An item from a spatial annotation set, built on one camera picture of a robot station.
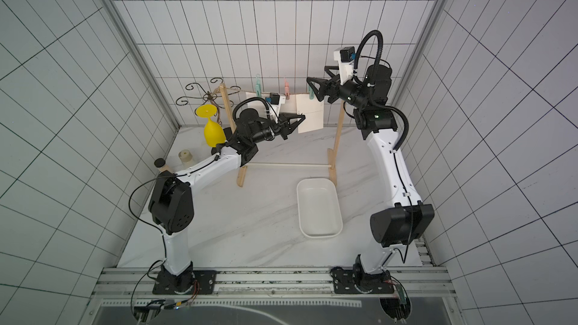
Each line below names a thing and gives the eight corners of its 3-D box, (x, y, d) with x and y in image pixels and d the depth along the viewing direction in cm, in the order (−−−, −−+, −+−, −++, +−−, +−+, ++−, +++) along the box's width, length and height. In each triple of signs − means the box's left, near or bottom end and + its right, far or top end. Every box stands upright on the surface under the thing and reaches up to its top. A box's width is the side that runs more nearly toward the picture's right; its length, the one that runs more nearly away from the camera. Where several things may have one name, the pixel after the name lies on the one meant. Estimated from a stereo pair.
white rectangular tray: (297, 241, 83) (298, 235, 79) (296, 185, 99) (297, 177, 94) (341, 241, 83) (344, 235, 79) (333, 185, 99) (335, 177, 94)
